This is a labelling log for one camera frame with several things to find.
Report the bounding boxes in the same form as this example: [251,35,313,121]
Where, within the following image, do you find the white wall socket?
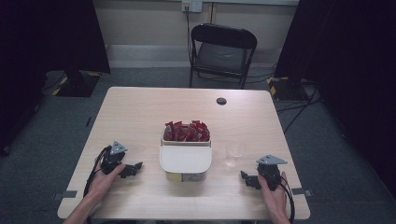
[181,0,204,14]

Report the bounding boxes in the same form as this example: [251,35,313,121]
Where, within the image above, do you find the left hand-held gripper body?
[100,140,129,175]

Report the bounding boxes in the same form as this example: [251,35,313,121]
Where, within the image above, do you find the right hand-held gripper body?
[255,154,289,191]

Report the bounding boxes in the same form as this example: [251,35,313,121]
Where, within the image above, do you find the black floor cables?
[275,88,322,135]

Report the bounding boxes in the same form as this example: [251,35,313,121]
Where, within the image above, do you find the pile of red packets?
[163,119,211,143]

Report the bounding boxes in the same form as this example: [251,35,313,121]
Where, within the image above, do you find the black wall socket cable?
[185,6,193,64]

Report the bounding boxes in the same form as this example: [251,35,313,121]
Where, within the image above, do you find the white storage box with lid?
[159,124,214,183]

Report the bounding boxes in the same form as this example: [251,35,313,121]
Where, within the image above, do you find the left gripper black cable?
[82,145,112,224]

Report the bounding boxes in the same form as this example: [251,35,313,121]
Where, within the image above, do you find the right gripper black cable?
[278,181,296,224]

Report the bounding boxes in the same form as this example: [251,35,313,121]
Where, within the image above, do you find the clear glass cup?
[224,140,247,168]

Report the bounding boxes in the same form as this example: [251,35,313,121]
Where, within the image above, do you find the person's right hand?
[257,171,290,217]

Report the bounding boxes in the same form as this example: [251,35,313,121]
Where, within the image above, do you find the black stand base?
[51,70,102,98]
[266,76,313,102]

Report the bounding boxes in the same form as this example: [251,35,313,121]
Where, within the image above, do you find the grey tape strip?
[290,187,314,198]
[52,189,78,201]

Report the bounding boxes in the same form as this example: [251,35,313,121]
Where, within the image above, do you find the black folding chair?
[189,22,259,91]

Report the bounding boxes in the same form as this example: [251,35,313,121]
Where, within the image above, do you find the person's left hand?
[89,162,127,201]

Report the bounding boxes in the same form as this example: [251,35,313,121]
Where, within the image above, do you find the black curtain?
[0,0,112,157]
[273,0,396,198]

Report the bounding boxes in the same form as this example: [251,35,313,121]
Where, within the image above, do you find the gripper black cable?
[278,181,296,224]
[82,145,112,224]

